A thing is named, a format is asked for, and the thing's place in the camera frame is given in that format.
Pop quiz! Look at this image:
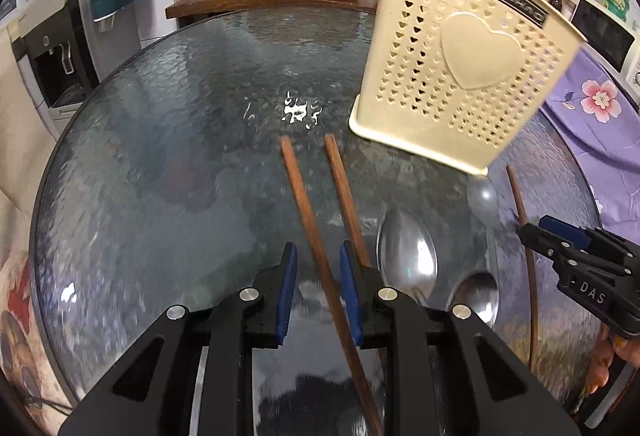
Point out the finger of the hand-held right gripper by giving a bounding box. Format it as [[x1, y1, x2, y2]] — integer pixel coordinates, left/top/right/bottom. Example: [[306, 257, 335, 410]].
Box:
[[539, 215, 601, 251], [517, 223, 576, 267]]

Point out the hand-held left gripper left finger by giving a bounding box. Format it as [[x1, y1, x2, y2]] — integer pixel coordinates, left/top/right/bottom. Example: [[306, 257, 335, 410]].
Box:
[[59, 241, 299, 436]]

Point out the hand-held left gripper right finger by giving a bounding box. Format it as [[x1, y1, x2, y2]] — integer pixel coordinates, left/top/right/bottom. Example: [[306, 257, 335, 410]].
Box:
[[339, 240, 583, 436]]

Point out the brown wooden chopstick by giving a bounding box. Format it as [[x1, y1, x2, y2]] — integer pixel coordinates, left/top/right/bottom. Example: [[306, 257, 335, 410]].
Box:
[[505, 164, 540, 369], [279, 136, 383, 436], [324, 134, 373, 268]]

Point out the cream plastic utensil holder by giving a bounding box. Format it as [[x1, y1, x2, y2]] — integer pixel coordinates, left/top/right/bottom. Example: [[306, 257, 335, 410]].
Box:
[[348, 0, 589, 175]]

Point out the person's right hand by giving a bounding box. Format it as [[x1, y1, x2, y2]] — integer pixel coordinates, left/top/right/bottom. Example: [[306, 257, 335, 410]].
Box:
[[582, 335, 640, 399]]

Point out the clear plastic spoon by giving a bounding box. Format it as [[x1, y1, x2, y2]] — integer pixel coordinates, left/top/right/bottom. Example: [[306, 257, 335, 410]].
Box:
[[465, 176, 501, 241]]

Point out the oval metal spoon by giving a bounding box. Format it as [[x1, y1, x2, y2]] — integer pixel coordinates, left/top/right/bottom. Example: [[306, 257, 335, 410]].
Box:
[[376, 207, 440, 309]]

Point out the purple floral cloth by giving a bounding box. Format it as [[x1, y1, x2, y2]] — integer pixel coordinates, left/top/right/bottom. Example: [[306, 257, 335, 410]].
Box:
[[542, 48, 640, 247]]

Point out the white microwave oven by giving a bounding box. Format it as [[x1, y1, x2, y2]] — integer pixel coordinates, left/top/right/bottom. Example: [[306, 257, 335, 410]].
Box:
[[570, 0, 640, 99]]

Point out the patterned floor mat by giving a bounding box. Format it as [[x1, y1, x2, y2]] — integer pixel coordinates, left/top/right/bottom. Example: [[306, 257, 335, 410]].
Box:
[[0, 236, 76, 422]]

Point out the wooden counter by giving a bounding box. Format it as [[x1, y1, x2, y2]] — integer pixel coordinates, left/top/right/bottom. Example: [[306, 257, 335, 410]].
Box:
[[165, 0, 381, 21]]

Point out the white and black water dispenser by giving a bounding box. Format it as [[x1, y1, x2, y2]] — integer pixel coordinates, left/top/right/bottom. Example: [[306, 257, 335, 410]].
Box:
[[7, 0, 143, 121]]

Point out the round metal spoon wooden handle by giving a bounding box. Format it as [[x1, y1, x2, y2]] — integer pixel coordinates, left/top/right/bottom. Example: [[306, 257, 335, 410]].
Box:
[[445, 271, 500, 329]]

